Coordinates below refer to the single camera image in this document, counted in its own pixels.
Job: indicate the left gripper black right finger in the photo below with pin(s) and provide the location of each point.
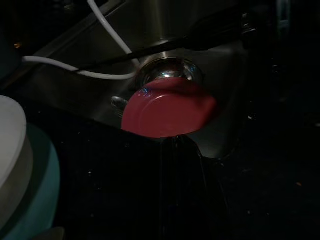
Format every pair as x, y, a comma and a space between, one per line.
197, 195

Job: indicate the red bowl white inside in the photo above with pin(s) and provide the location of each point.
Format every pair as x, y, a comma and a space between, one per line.
165, 112

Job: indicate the shiny steel bowl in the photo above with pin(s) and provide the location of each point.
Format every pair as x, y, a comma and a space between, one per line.
170, 68

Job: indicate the white plate stack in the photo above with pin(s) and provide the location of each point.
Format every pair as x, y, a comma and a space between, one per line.
12, 140

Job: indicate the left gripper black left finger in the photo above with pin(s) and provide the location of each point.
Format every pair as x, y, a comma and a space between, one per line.
167, 190

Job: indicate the silver metal spoon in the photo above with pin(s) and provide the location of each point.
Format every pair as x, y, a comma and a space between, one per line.
118, 102

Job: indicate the light blue plate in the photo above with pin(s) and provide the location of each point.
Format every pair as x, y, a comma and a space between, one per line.
42, 187

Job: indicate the stainless steel sink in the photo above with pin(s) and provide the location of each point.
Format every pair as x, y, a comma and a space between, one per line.
87, 95

